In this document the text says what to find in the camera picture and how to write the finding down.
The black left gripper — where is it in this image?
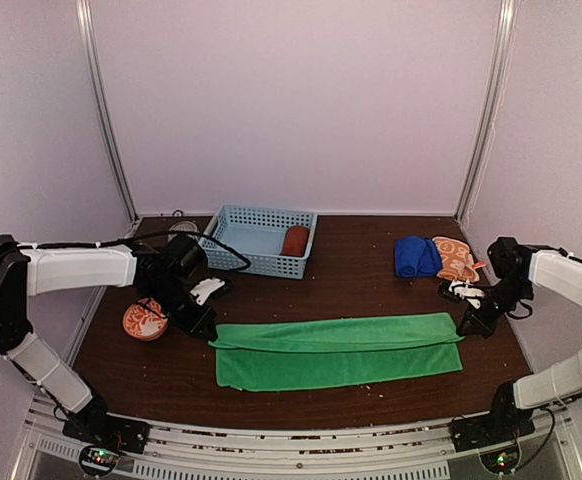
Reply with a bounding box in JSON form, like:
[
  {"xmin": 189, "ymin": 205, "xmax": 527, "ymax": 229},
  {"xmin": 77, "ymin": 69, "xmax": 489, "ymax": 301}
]
[{"xmin": 143, "ymin": 277, "xmax": 217, "ymax": 341}]

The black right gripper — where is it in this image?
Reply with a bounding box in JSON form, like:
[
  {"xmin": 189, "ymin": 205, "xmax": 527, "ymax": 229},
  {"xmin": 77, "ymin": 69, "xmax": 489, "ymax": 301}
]
[{"xmin": 458, "ymin": 276, "xmax": 533, "ymax": 338}]

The green towel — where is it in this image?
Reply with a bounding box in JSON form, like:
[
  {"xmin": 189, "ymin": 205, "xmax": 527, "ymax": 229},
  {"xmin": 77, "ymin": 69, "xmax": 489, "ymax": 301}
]
[{"xmin": 210, "ymin": 313, "xmax": 463, "ymax": 392}]

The light blue perforated basket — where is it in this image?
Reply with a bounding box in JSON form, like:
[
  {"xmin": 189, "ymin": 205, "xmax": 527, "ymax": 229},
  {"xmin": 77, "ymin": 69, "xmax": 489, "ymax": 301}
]
[{"xmin": 198, "ymin": 205, "xmax": 318, "ymax": 280}]

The rust brown towel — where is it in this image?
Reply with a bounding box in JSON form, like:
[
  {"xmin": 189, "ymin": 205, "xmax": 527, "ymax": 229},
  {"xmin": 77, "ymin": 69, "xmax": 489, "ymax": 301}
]
[{"xmin": 281, "ymin": 225, "xmax": 310, "ymax": 258}]

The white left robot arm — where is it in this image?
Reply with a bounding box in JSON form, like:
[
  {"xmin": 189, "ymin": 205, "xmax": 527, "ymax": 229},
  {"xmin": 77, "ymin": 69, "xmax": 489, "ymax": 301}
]
[{"xmin": 0, "ymin": 234, "xmax": 225, "ymax": 444}]

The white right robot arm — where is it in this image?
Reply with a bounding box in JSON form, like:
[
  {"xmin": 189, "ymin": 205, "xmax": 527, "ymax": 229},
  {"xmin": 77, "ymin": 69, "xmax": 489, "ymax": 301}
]
[{"xmin": 440, "ymin": 237, "xmax": 582, "ymax": 442}]

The orange patterned bowl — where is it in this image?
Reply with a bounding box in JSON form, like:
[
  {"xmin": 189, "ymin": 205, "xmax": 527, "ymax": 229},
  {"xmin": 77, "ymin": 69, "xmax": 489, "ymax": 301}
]
[{"xmin": 122, "ymin": 298, "xmax": 169, "ymax": 341}]

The white cloth under green towel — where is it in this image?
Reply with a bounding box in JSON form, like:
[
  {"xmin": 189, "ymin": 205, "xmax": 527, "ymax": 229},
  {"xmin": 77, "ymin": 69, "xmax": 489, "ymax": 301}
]
[{"xmin": 432, "ymin": 236, "xmax": 485, "ymax": 283}]

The blue towel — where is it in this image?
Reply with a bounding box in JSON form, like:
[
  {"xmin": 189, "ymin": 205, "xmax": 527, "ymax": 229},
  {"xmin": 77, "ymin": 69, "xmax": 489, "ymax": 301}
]
[{"xmin": 394, "ymin": 236, "xmax": 443, "ymax": 278}]

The striped ceramic cup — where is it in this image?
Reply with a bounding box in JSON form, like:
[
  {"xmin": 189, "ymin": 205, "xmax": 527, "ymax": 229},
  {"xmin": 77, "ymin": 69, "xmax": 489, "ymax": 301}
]
[{"xmin": 168, "ymin": 220, "xmax": 199, "ymax": 239}]

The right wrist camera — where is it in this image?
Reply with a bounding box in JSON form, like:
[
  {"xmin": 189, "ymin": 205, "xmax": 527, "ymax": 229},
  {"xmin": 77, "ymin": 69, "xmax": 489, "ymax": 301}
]
[{"xmin": 438, "ymin": 280, "xmax": 486, "ymax": 308}]

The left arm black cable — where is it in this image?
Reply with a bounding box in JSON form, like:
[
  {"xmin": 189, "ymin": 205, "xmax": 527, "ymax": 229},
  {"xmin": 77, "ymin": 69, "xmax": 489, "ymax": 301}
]
[{"xmin": 15, "ymin": 230, "xmax": 252, "ymax": 269}]

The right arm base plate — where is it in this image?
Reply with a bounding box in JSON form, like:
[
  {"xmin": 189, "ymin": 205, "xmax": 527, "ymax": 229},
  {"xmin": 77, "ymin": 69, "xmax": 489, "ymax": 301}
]
[{"xmin": 449, "ymin": 413, "xmax": 535, "ymax": 452}]

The aluminium front rail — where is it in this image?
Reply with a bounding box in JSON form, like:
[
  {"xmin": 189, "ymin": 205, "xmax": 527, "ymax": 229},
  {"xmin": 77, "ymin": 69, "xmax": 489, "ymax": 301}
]
[{"xmin": 20, "ymin": 399, "xmax": 572, "ymax": 480}]

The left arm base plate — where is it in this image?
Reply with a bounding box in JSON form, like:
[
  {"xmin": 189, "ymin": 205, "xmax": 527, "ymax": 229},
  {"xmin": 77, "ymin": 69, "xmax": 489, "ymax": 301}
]
[{"xmin": 62, "ymin": 414, "xmax": 150, "ymax": 454}]

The right aluminium corner post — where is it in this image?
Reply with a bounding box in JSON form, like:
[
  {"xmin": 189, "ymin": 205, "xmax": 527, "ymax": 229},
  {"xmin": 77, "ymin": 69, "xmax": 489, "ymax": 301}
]
[{"xmin": 455, "ymin": 0, "xmax": 519, "ymax": 228}]

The aluminium corner post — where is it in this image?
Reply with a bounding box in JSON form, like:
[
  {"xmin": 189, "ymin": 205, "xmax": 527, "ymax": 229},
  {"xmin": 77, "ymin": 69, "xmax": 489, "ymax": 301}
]
[
  {"xmin": 455, "ymin": 0, "xmax": 519, "ymax": 228},
  {"xmin": 75, "ymin": 0, "xmax": 139, "ymax": 223}
]

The left aluminium corner post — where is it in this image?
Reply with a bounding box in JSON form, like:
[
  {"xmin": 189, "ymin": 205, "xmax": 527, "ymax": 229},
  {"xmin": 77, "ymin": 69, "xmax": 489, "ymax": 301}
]
[{"xmin": 75, "ymin": 0, "xmax": 139, "ymax": 223}]

